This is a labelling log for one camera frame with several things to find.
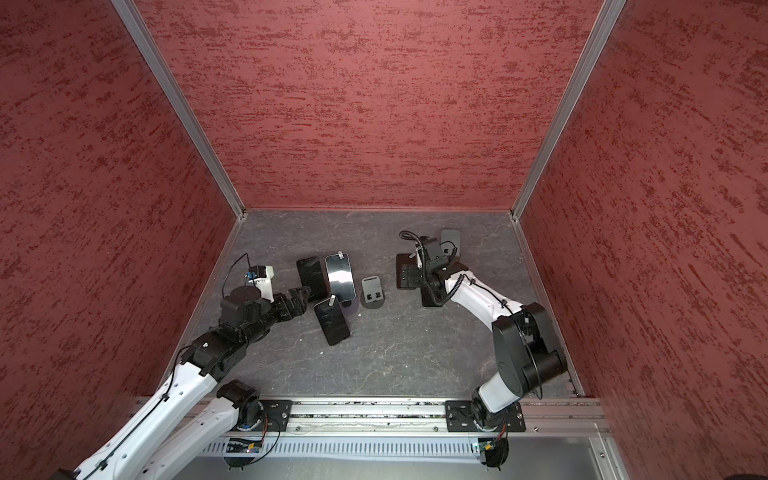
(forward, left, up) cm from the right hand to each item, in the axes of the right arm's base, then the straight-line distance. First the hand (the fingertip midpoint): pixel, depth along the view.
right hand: (411, 280), depth 91 cm
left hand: (-9, +32, +8) cm, 34 cm away
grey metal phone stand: (-3, +12, -3) cm, 13 cm away
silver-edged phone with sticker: (+1, +22, +2) cm, 22 cm away
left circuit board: (-41, +45, -11) cm, 61 cm away
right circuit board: (-43, -18, -10) cm, 48 cm away
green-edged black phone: (+1, -8, -11) cm, 13 cm away
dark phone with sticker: (-4, +1, +9) cm, 10 cm away
